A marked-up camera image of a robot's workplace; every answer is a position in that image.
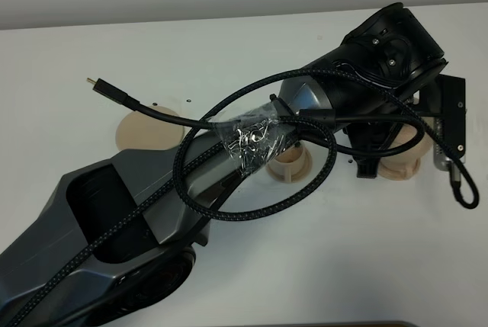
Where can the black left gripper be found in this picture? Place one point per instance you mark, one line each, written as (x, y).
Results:
(442, 105)

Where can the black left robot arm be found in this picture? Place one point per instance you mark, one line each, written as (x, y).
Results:
(117, 236)

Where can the beige teapot saucer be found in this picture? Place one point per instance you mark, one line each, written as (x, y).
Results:
(137, 131)

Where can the beige right teacup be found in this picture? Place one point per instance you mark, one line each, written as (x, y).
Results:
(398, 171)

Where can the beige left cup saucer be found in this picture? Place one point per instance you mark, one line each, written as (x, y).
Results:
(289, 172)

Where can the clear crumpled tape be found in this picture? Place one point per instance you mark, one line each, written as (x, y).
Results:
(254, 138)

